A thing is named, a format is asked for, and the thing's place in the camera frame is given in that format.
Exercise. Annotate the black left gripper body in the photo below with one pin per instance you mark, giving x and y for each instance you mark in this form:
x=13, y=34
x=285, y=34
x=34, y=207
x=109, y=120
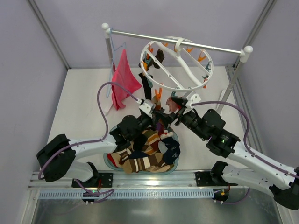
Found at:
x=153, y=114

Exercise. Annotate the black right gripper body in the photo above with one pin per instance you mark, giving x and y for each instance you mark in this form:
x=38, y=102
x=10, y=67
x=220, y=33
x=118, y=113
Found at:
x=178, y=114

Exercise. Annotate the tan argyle sock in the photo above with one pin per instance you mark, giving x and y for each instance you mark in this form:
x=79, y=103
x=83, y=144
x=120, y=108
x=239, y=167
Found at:
x=156, y=100

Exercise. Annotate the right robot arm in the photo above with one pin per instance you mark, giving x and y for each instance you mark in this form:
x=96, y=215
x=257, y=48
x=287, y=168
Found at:
x=264, y=173

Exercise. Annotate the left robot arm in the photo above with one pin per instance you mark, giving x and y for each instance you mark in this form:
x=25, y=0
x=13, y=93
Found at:
x=59, y=158

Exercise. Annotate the white round sock hanger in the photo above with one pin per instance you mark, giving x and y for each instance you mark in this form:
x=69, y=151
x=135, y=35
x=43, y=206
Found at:
x=176, y=70

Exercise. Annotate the pink sock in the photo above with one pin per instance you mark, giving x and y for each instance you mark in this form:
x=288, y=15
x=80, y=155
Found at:
x=173, y=107

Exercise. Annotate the navy sock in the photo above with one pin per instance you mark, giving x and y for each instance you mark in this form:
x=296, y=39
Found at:
x=172, y=152

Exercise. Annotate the brown striped sock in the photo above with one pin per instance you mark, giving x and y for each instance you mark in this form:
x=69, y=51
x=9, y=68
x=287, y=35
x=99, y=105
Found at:
x=153, y=163

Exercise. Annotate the pink cloth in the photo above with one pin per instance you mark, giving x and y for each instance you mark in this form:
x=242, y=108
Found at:
x=125, y=78

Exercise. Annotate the teal laundry basket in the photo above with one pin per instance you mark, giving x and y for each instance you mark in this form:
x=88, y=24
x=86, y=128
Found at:
x=155, y=151

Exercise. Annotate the white clothes rack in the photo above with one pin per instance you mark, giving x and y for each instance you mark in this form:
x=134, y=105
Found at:
x=175, y=46

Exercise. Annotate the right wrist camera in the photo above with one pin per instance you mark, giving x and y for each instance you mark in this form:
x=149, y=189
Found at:
x=191, y=98

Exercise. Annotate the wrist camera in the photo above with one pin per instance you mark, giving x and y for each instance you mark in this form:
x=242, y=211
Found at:
x=147, y=107
x=191, y=98

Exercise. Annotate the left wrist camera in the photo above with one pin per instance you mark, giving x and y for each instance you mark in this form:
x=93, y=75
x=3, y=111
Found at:
x=147, y=107

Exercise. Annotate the aluminium rail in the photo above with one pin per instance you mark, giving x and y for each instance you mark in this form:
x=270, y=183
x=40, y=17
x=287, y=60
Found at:
x=181, y=179

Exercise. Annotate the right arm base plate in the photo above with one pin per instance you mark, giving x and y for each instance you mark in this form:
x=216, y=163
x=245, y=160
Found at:
x=204, y=179

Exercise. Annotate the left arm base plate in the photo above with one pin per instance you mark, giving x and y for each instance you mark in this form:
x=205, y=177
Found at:
x=102, y=180

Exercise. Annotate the blue wire hanger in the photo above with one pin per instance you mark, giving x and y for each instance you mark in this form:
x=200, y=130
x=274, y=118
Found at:
x=111, y=49

